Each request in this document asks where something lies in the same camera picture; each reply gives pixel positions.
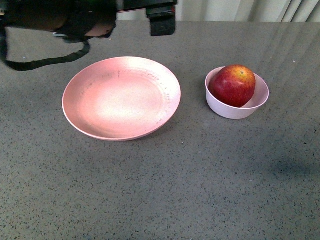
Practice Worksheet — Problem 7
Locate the pink plate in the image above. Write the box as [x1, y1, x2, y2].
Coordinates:
[62, 56, 181, 141]

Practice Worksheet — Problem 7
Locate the black sleeved cable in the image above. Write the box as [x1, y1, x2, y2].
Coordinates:
[0, 23, 91, 72]

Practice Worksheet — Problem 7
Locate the white curtain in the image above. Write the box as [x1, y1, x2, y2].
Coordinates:
[116, 0, 320, 24]

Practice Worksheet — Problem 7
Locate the pale pink bowl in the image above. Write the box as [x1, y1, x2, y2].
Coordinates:
[205, 66, 270, 120]

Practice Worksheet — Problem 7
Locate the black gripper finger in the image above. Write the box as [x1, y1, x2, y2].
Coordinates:
[146, 0, 178, 37]

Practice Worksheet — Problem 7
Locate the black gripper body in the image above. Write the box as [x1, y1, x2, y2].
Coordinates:
[54, 0, 150, 42]

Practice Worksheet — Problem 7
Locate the red apple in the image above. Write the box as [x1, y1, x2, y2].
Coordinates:
[208, 64, 256, 108]

